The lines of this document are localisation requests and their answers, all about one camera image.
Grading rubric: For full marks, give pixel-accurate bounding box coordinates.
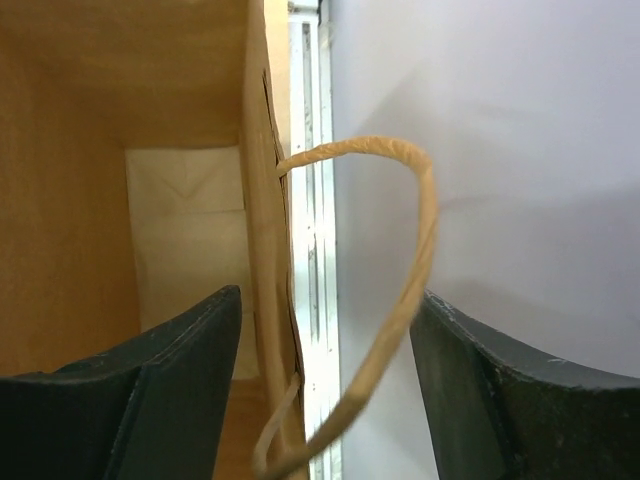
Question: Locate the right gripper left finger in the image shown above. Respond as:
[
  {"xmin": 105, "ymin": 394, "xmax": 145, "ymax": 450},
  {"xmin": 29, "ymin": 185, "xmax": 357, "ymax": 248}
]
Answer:
[{"xmin": 1, "ymin": 285, "xmax": 242, "ymax": 479}]

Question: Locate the aluminium frame rail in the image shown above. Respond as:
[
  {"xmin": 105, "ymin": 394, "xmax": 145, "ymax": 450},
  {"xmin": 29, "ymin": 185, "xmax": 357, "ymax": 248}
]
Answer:
[{"xmin": 287, "ymin": 0, "xmax": 346, "ymax": 480}]

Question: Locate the brown paper bag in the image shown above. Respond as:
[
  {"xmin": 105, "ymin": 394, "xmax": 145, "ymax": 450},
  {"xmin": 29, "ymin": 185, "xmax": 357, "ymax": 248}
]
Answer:
[{"xmin": 1, "ymin": 1, "xmax": 438, "ymax": 479}]

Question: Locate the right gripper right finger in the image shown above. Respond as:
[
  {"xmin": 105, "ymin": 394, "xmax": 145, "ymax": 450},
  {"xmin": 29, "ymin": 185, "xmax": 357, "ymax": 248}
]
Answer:
[{"xmin": 410, "ymin": 292, "xmax": 639, "ymax": 479}]

